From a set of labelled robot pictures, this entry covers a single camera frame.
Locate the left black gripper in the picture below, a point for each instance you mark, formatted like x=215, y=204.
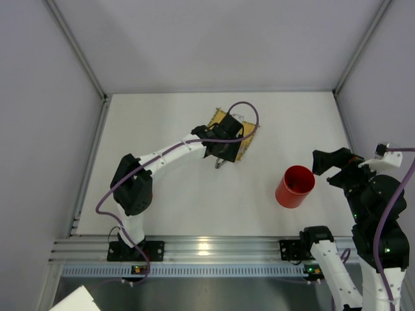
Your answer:
x=224, y=152

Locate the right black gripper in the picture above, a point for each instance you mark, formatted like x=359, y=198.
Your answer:
x=339, y=175

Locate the red cylindrical lunch container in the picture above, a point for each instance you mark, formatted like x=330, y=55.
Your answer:
x=289, y=198

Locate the stainless steel tongs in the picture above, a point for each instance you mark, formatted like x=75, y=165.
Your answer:
x=219, y=163

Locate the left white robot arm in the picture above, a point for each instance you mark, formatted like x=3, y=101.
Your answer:
x=134, y=195

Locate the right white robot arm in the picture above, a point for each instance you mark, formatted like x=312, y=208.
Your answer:
x=375, y=201

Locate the white box corner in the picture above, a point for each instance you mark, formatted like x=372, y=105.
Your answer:
x=79, y=300

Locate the woven bamboo tray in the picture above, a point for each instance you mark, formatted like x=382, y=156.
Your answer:
x=248, y=128

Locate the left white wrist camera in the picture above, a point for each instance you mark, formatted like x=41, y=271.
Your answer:
x=237, y=117

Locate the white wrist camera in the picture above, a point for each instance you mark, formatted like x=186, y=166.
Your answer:
x=384, y=159
x=237, y=117

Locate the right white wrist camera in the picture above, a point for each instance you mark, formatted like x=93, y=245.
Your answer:
x=384, y=159

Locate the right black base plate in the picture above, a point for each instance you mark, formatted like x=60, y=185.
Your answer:
x=294, y=250

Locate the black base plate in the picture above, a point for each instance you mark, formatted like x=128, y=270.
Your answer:
x=120, y=252
x=294, y=250

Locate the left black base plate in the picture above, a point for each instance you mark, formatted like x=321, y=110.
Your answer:
x=120, y=252

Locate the right aluminium frame post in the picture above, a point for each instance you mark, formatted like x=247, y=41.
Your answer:
x=362, y=44

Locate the aluminium frame post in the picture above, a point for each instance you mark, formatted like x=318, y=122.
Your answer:
x=362, y=44
x=58, y=17

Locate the aluminium mounting rail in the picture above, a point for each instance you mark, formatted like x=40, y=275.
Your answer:
x=177, y=250

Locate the slotted grey cable duct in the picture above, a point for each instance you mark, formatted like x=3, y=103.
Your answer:
x=184, y=270

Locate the left aluminium frame post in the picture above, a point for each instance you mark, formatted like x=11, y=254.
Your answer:
x=58, y=17

